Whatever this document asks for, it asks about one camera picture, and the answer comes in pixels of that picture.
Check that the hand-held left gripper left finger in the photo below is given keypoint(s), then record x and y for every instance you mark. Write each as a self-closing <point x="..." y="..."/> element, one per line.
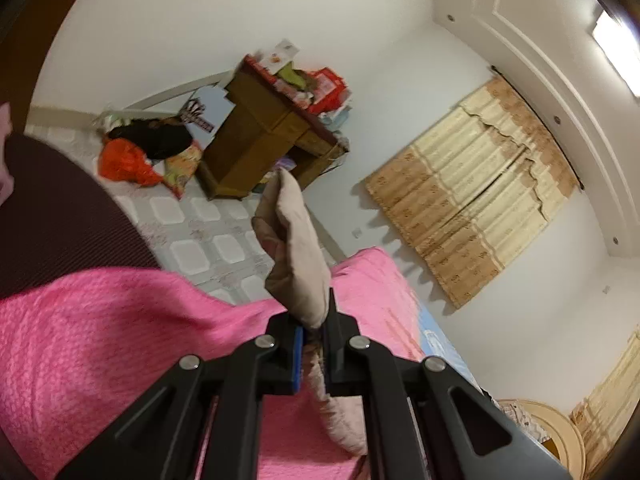
<point x="298" y="360"/>

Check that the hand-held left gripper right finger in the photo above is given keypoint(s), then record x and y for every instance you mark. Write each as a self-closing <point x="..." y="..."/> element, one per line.
<point x="332" y="360"/>

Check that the beige quilted comforter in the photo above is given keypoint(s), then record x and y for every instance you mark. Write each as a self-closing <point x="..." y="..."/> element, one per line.
<point x="295" y="240"/>

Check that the blue printed bed sheet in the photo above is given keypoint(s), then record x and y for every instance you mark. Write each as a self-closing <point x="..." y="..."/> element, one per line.
<point x="440" y="340"/>

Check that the pink textured blanket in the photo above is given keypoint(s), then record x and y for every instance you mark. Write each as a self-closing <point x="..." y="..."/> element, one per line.
<point x="100" y="340"/>

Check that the floral printed bag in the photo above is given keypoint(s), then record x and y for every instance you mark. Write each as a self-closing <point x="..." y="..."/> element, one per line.
<point x="181" y="170"/>

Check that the brown wooden desk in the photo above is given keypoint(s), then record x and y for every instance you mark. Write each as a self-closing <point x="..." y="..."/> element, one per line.
<point x="250" y="140"/>

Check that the beige patterned window curtain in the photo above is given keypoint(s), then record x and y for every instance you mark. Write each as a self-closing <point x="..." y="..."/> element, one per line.
<point x="610" y="400"/>
<point x="475" y="185"/>

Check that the cream curved wooden furniture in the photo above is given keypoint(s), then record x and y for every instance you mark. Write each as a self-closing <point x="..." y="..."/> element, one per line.
<point x="555" y="430"/>

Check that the pale blue paper bag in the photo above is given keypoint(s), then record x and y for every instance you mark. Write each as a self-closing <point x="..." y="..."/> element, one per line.
<point x="337" y="121"/>

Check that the black bag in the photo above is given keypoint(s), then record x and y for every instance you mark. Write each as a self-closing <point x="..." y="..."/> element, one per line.
<point x="155" y="140"/>

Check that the red plastic bag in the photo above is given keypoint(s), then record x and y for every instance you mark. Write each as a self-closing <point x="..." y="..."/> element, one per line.
<point x="125" y="162"/>

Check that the white printed cardboard box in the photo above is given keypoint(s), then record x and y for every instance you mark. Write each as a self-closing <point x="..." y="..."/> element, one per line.
<point x="205" y="110"/>

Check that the red gift bag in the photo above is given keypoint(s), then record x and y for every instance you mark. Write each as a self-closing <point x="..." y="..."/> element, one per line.
<point x="327" y="90"/>

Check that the green cloth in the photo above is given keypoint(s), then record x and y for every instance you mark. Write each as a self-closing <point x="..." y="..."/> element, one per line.
<point x="292" y="76"/>

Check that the white box with orange print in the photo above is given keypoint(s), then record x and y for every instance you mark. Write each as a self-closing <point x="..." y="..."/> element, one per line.
<point x="280" y="57"/>

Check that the black curtain rod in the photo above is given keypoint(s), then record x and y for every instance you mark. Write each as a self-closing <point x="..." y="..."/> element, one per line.
<point x="550" y="120"/>

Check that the ceiling light panel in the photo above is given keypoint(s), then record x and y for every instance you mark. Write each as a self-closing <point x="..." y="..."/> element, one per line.
<point x="617" y="52"/>

